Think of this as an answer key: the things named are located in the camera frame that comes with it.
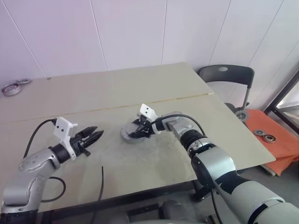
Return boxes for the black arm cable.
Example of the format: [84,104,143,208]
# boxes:
[146,113,207,138]
[23,119,66,203]

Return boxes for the black table frame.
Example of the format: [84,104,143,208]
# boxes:
[37,177,206,217]

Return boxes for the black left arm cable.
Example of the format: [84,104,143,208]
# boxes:
[23,119,66,203]

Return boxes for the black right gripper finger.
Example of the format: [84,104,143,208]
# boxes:
[132,118,146,128]
[129,131,147,139]

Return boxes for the dark window frame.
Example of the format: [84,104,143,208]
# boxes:
[265,70,299,115]

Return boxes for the thin black cable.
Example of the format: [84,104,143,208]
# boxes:
[92,165,105,224]

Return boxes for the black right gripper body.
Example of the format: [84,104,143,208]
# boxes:
[139,120,155,139]

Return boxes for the orange cloth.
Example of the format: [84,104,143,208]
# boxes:
[244,109,299,177]

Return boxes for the round dark motor wheel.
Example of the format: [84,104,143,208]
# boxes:
[235,110,249,122]

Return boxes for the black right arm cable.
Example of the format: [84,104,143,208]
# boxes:
[146,113,207,138]

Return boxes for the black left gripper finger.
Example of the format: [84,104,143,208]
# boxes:
[83,130,104,147]
[78,126,99,139]

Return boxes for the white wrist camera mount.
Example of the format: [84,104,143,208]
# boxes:
[53,117,79,161]
[136,103,162,135]

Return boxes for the grey rounded shape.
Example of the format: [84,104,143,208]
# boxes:
[161,199,187,220]

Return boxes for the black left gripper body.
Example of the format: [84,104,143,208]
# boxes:
[70,133,91,157]

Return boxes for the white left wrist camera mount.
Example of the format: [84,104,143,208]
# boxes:
[53,117,79,161]

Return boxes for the silver metal bearing ring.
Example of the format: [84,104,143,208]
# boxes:
[2,83,21,96]

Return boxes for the black folding chair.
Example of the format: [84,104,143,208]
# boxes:
[198,64,255,123]

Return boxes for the silver motor stator copper windings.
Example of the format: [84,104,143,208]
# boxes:
[121,130,150,144]

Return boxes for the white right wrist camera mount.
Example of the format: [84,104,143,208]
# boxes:
[136,103,162,135]

